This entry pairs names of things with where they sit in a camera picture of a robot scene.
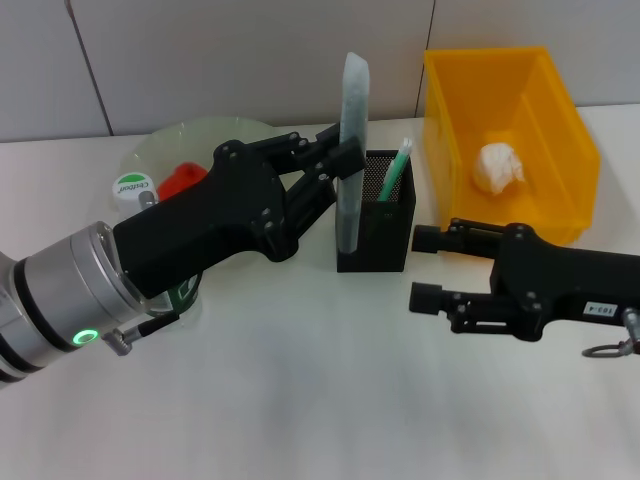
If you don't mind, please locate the black mesh pen holder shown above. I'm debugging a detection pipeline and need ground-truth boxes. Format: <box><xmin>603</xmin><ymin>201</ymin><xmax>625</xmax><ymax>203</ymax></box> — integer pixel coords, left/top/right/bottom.
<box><xmin>335</xmin><ymin>148</ymin><xmax>417</xmax><ymax>274</ymax></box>

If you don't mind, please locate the silver glitter pen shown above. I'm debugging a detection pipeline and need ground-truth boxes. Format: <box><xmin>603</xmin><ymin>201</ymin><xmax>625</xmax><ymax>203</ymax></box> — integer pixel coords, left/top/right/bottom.
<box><xmin>335</xmin><ymin>51</ymin><xmax>372</xmax><ymax>254</ymax></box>

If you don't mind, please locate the translucent green fruit plate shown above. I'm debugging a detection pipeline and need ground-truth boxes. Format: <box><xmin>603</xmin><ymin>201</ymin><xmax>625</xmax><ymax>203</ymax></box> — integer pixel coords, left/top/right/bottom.
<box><xmin>119</xmin><ymin>115</ymin><xmax>317</xmax><ymax>281</ymax></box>

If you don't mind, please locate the white paper ball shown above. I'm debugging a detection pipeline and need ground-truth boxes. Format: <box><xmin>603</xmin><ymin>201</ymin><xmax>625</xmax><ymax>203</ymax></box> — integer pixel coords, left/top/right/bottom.
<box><xmin>469</xmin><ymin>142</ymin><xmax>526</xmax><ymax>196</ymax></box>

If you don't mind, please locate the mint green utility knife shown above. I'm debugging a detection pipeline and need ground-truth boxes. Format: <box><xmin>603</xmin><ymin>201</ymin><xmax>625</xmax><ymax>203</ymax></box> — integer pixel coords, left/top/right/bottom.
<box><xmin>377</xmin><ymin>137</ymin><xmax>415</xmax><ymax>202</ymax></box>

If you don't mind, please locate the left gripper cable with plug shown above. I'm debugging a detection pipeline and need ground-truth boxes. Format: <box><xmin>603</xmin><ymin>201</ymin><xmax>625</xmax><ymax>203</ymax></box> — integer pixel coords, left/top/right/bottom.
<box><xmin>99</xmin><ymin>312</ymin><xmax>182</xmax><ymax>357</ymax></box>

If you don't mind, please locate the clear green-label water bottle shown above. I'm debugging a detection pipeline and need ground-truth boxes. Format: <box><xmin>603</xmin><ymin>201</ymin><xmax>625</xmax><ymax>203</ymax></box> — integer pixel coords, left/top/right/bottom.
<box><xmin>110</xmin><ymin>172</ymin><xmax>202</xmax><ymax>326</ymax></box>

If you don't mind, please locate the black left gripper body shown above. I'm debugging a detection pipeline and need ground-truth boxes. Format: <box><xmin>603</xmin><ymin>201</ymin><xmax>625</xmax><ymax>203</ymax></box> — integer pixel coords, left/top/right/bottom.
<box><xmin>113</xmin><ymin>141</ymin><xmax>302</xmax><ymax>301</ymax></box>

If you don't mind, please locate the gripper cable with plug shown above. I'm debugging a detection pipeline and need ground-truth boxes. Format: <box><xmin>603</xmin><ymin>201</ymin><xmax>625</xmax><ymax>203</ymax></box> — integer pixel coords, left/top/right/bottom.
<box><xmin>99</xmin><ymin>312</ymin><xmax>182</xmax><ymax>357</ymax></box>
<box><xmin>579</xmin><ymin>307</ymin><xmax>640</xmax><ymax>359</ymax></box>

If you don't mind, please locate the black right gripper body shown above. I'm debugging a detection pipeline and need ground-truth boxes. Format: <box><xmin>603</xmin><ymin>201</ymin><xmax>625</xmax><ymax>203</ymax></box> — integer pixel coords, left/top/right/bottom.
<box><xmin>492</xmin><ymin>224</ymin><xmax>640</xmax><ymax>344</ymax></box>

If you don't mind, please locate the yellow plastic bin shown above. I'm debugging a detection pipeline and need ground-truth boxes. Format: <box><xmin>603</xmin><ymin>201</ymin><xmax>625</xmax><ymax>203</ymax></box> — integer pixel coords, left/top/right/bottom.
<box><xmin>423</xmin><ymin>46</ymin><xmax>602</xmax><ymax>246</ymax></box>

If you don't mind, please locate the right gripper cable with plug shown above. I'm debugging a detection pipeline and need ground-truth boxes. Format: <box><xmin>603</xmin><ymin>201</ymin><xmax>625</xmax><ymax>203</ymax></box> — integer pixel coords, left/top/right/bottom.
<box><xmin>579</xmin><ymin>307</ymin><xmax>640</xmax><ymax>359</ymax></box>

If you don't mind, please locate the red-orange fruit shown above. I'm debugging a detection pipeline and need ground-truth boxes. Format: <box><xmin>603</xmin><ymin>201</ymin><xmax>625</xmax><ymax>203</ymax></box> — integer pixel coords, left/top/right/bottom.
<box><xmin>158</xmin><ymin>160</ymin><xmax>209</xmax><ymax>202</ymax></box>

